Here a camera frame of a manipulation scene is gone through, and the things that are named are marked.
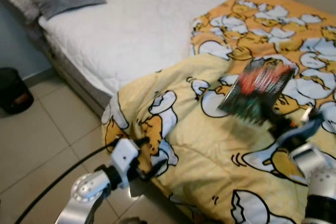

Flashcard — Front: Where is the yellow cartoon egg duvet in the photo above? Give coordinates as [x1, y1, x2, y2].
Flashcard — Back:
[101, 0, 336, 224]

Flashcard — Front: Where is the white quilted mattress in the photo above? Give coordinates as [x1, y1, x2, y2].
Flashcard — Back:
[38, 0, 239, 96]

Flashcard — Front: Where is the black round trash bin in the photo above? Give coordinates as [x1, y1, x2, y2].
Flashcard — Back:
[0, 68, 35, 115]

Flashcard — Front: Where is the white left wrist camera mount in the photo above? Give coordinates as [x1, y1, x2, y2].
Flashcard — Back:
[109, 139, 140, 188]

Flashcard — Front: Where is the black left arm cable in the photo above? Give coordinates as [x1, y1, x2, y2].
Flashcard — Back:
[15, 139, 124, 224]

